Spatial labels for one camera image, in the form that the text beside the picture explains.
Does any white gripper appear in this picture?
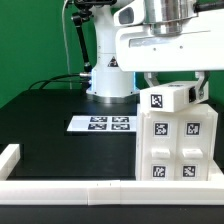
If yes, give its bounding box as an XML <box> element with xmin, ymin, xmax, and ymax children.
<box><xmin>114</xmin><ymin>23</ymin><xmax>224</xmax><ymax>100</ymax></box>

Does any white cabinet top block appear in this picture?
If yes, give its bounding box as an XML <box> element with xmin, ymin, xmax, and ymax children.
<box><xmin>140</xmin><ymin>81</ymin><xmax>208</xmax><ymax>112</ymax></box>

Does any white cabinet body box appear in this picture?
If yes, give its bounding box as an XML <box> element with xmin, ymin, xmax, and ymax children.
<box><xmin>135</xmin><ymin>104</ymin><xmax>218</xmax><ymax>181</ymax></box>

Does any white cabinet door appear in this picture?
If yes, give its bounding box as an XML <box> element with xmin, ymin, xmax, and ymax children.
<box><xmin>141</xmin><ymin>115</ymin><xmax>177</xmax><ymax>181</ymax></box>
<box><xmin>175</xmin><ymin>115</ymin><xmax>211</xmax><ymax>181</ymax></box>

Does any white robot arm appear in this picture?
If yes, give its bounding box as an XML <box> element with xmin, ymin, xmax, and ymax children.
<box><xmin>74</xmin><ymin>0</ymin><xmax>224</xmax><ymax>102</ymax></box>

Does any black cable bundle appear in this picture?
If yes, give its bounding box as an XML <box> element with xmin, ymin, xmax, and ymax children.
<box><xmin>28</xmin><ymin>73</ymin><xmax>93</xmax><ymax>91</ymax></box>

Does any white right fence rail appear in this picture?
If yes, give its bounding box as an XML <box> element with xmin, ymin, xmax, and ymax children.
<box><xmin>208</xmin><ymin>161</ymin><xmax>224</xmax><ymax>182</ymax></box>

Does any white fence rail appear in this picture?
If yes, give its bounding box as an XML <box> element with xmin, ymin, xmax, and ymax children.
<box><xmin>0</xmin><ymin>180</ymin><xmax>224</xmax><ymax>205</ymax></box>
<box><xmin>0</xmin><ymin>144</ymin><xmax>21</xmax><ymax>181</ymax></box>
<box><xmin>208</xmin><ymin>161</ymin><xmax>224</xmax><ymax>182</ymax></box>

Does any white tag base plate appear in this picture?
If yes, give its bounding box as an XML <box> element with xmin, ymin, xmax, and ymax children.
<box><xmin>67</xmin><ymin>116</ymin><xmax>137</xmax><ymax>132</ymax></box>

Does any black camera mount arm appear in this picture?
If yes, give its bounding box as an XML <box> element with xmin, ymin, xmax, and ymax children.
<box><xmin>71</xmin><ymin>0</ymin><xmax>117</xmax><ymax>72</ymax></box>

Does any white front fence rail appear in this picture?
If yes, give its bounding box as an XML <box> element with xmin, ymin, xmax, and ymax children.
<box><xmin>0</xmin><ymin>180</ymin><xmax>224</xmax><ymax>205</ymax></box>

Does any white left fence rail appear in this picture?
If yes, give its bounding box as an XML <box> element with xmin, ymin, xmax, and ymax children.
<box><xmin>0</xmin><ymin>144</ymin><xmax>21</xmax><ymax>181</ymax></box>

